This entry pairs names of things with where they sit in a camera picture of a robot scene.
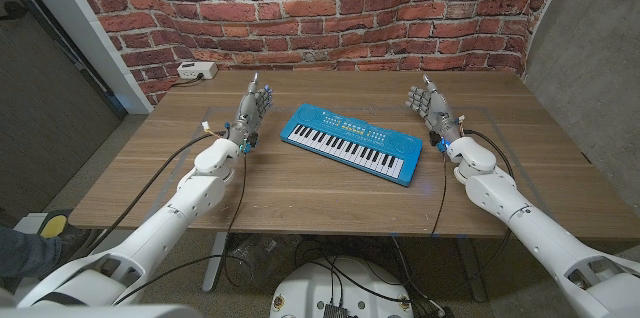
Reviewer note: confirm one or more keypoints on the yellow foot pedal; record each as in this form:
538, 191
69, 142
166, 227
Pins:
54, 225

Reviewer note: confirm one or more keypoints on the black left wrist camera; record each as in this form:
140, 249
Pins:
251, 141

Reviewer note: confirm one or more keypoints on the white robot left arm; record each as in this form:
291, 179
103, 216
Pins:
150, 238

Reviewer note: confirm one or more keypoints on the white table leg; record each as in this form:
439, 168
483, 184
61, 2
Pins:
216, 263

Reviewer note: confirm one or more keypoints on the grey table leg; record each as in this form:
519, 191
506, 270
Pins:
472, 268

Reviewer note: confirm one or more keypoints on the white power strip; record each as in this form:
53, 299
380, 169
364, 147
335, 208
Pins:
196, 70

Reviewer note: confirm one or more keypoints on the person leg in jeans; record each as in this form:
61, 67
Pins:
25, 255

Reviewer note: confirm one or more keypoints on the black shoe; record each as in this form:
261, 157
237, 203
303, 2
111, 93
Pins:
75, 240

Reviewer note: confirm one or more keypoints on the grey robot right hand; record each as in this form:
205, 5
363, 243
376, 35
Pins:
437, 108

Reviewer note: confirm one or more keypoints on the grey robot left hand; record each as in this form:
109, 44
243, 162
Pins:
248, 110

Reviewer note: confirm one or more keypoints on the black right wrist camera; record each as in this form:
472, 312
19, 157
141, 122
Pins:
434, 138

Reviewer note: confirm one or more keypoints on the clear plastic bag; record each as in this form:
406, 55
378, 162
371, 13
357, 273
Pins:
260, 258

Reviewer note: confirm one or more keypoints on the blue toy piano keyboard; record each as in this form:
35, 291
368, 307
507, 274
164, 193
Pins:
310, 115

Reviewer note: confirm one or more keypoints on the white pedal platform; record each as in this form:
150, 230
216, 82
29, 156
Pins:
27, 222

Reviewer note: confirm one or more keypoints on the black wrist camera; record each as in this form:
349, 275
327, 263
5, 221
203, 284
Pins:
251, 141
434, 138

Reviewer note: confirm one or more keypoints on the red brick print backdrop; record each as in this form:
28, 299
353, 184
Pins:
300, 8

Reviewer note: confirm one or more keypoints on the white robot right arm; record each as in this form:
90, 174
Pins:
540, 233

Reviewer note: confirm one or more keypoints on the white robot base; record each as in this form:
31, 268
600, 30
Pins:
310, 288

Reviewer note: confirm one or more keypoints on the white door frame post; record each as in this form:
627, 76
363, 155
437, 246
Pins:
75, 23

